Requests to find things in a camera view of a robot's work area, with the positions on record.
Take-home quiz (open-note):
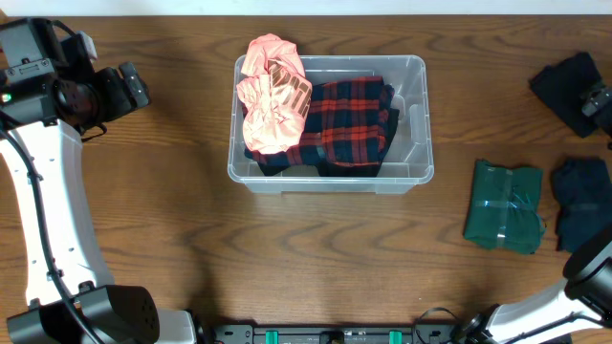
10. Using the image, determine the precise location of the dark green shirt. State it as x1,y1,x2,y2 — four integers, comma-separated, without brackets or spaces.
464,160,546,255

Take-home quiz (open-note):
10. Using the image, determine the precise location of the dark navy cloth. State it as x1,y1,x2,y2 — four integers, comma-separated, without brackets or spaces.
552,158,611,252

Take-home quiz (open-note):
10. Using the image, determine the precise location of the clear plastic storage bin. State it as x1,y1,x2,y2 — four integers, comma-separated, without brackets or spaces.
228,54,434,195

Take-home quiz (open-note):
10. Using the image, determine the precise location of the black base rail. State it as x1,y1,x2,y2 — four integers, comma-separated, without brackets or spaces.
212,324,475,344

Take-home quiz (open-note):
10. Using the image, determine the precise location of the red navy plaid shirt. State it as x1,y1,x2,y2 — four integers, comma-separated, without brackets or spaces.
245,75,399,167

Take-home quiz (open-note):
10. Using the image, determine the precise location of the black cloth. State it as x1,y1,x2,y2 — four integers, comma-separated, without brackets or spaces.
530,52,611,138

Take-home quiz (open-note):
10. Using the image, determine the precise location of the pink printed shirt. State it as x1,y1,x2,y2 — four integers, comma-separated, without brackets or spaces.
236,33,313,155

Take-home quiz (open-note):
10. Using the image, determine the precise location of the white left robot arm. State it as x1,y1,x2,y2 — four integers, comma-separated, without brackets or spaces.
1,18,199,343

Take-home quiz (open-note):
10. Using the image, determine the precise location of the black garment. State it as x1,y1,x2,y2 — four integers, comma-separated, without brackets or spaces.
245,107,399,177

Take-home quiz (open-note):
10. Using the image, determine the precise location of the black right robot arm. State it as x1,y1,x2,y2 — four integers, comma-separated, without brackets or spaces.
464,161,611,343

